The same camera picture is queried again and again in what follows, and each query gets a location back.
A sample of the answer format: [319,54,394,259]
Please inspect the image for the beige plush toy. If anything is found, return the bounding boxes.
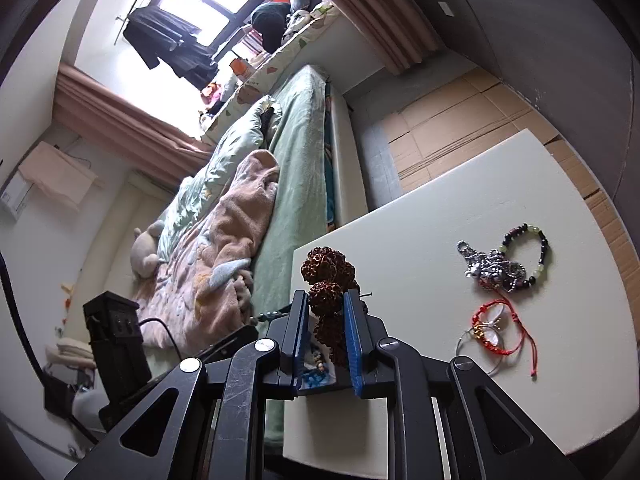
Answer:
[130,220,167,280]

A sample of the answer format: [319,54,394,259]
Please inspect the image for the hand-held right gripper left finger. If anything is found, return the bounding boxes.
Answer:
[65,290,309,480]

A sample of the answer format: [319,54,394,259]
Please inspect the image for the black bag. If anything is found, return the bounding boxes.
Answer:
[249,2,294,55]

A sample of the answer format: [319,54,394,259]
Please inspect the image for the thin silver bangle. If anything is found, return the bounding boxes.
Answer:
[454,327,507,377]

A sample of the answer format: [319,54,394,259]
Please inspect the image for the black cable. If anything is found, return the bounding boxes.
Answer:
[138,317,184,361]

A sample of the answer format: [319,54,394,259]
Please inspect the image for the hanging black clothes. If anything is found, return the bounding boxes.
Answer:
[122,6,221,92]

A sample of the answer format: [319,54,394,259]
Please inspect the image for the red string bracelet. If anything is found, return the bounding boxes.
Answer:
[472,297,539,379]

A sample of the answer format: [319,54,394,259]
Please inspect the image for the white bed frame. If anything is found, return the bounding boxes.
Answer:
[327,91,370,233]

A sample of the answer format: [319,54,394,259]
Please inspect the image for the silver chain keyring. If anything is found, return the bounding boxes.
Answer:
[456,240,526,293]

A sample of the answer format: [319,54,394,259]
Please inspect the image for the turquoise bead bracelet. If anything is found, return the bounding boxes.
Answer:
[299,342,335,392]

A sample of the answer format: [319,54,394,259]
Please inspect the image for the pink plush blanket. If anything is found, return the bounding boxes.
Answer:
[134,149,281,351]

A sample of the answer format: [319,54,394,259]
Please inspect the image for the printed windowsill cushion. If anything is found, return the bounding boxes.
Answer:
[200,0,337,143]

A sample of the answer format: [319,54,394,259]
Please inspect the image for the pink cloth cover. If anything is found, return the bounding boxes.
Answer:
[19,141,101,213]

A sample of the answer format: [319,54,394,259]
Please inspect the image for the pink curtain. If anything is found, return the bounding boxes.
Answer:
[287,0,448,77]
[52,62,216,186]

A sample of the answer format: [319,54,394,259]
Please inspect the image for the dark bead strand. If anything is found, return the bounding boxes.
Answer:
[249,308,297,324]

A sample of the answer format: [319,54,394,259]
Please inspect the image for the green printed quilt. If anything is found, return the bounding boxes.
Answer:
[156,94,284,261]

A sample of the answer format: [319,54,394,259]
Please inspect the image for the folded white towels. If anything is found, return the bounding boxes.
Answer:
[45,339,97,372]

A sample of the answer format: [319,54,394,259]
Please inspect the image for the green bed mattress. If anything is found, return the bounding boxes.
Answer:
[252,65,333,321]

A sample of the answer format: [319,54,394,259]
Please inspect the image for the flattened cardboard sheets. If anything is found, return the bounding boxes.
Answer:
[380,66,640,321]

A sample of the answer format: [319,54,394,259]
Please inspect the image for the brown rudraksha seed bracelet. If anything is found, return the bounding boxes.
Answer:
[300,246,363,368]

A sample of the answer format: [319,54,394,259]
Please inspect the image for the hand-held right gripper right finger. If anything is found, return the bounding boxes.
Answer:
[344,290,584,480]

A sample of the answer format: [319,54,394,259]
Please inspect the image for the black and green bead bracelet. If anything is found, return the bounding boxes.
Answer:
[499,222,549,291]

